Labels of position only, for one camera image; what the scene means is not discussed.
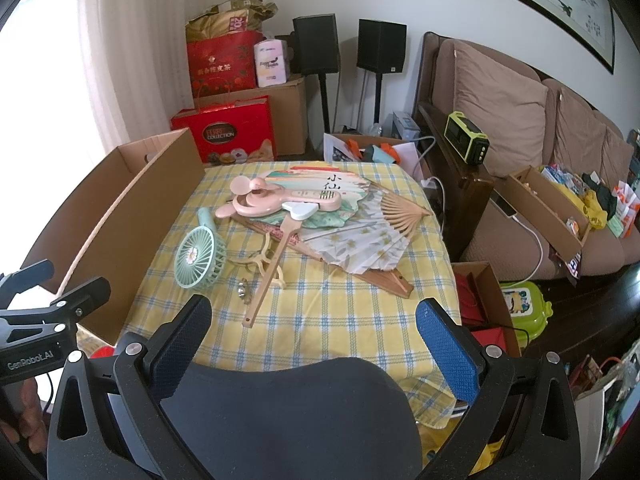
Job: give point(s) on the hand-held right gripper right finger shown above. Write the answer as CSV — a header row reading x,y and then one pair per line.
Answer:
x,y
445,350

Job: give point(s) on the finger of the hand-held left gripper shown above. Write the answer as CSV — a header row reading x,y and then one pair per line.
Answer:
x,y
27,275
75,300

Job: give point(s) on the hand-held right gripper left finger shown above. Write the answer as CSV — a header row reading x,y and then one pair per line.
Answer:
x,y
180,350

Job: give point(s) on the small metal bells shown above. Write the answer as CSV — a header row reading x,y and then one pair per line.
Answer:
x,y
244,291

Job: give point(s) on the brown cardboard box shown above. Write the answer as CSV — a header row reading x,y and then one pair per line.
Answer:
x,y
125,220

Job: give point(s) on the green handheld electric fan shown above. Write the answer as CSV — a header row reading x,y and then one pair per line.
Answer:
x,y
200,257

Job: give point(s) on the cream plastic fan stand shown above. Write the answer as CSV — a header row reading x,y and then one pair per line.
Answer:
x,y
260,265

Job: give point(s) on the pink handheld electric fan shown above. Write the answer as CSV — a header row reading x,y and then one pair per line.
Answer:
x,y
250,200

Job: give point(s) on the white fan base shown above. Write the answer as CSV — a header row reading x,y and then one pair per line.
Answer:
x,y
301,210

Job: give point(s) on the round painted hand fan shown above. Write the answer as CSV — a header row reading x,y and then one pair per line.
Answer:
x,y
325,185

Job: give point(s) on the person's left hand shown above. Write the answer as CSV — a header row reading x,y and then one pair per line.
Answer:
x,y
30,405

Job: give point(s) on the shallow cardboard box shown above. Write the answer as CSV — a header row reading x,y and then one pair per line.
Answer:
x,y
487,290

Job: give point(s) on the green plastic toy case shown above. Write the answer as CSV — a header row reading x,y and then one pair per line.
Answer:
x,y
525,310

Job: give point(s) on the wooden-guard folding fan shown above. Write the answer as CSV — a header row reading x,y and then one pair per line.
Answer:
x,y
385,282

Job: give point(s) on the yellow plaid tablecloth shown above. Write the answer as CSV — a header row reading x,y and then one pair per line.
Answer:
x,y
350,320

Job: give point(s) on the white floral folding fan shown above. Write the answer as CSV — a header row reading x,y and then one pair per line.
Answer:
x,y
360,245

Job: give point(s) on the white smartphone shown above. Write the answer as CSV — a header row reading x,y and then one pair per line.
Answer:
x,y
505,205

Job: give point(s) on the white printed shopping bag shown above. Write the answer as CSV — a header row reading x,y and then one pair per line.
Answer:
x,y
592,410

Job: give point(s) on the long cardboard tray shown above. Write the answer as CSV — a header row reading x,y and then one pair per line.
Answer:
x,y
540,205

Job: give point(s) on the white paper bag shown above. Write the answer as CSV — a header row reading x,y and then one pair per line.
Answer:
x,y
407,155

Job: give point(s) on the yellow plastic bag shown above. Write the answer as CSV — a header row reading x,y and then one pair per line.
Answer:
x,y
592,212

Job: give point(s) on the red chocolate gift box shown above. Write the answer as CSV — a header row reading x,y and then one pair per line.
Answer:
x,y
225,130

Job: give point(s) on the grey appliance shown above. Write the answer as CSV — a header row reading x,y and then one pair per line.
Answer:
x,y
405,127

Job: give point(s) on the white sheer curtain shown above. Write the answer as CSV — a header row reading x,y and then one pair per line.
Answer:
x,y
130,50

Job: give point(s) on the large tan sofa cushion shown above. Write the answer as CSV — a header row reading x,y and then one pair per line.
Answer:
x,y
500,100

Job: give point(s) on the large brown cardboard carton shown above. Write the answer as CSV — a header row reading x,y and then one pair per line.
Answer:
x,y
287,115

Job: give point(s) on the black speaker stand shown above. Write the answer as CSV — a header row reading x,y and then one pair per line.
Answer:
x,y
325,102
376,97

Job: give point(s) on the red paper gift bag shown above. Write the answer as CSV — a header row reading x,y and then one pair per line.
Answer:
x,y
220,65

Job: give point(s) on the white tissue pack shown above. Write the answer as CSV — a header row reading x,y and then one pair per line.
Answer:
x,y
270,62

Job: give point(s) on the black loudspeaker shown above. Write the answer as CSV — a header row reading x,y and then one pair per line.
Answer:
x,y
380,45
315,42

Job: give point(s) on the gold foil bag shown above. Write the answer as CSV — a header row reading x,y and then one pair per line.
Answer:
x,y
225,17

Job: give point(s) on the brown wooden-frame sofa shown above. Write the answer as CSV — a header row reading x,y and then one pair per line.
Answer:
x,y
500,240

